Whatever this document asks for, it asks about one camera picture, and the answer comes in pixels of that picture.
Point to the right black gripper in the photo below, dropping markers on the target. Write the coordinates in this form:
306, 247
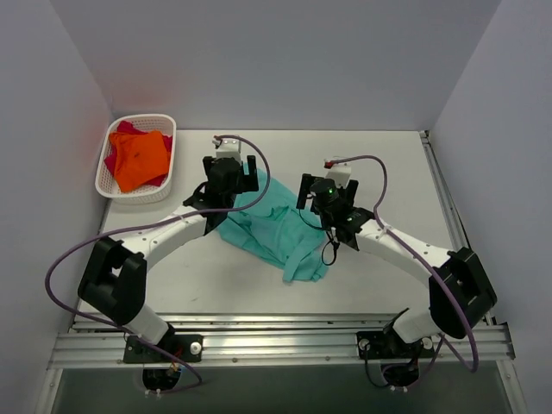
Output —
304, 191

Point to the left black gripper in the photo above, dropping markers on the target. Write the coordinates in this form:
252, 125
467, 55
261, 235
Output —
251, 173

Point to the teal t shirt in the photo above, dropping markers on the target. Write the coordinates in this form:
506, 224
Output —
277, 233

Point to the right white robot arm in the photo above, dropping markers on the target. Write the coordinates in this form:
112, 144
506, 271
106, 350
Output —
460, 292

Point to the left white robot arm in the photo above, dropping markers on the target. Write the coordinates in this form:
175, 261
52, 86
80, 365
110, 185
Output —
115, 278

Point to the orange t shirt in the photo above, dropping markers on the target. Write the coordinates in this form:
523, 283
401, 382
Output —
139, 158

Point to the white plastic basket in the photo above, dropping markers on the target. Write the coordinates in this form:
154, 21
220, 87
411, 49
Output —
106, 185

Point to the magenta t shirt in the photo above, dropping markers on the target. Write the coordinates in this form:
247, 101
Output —
128, 127

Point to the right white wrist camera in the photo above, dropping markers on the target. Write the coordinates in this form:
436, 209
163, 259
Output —
339, 172

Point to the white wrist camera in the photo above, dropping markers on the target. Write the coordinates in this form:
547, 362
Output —
227, 146
339, 172

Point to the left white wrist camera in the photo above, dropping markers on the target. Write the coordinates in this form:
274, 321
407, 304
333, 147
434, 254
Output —
227, 146

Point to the right side aluminium rail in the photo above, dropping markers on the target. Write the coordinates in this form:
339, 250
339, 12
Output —
456, 229

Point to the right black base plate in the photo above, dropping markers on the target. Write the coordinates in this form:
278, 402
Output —
380, 345

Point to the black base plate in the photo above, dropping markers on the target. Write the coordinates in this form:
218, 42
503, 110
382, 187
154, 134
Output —
188, 348
380, 345

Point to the front aluminium rail frame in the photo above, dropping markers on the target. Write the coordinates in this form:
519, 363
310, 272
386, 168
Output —
230, 340

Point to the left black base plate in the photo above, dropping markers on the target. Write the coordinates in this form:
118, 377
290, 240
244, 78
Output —
188, 348

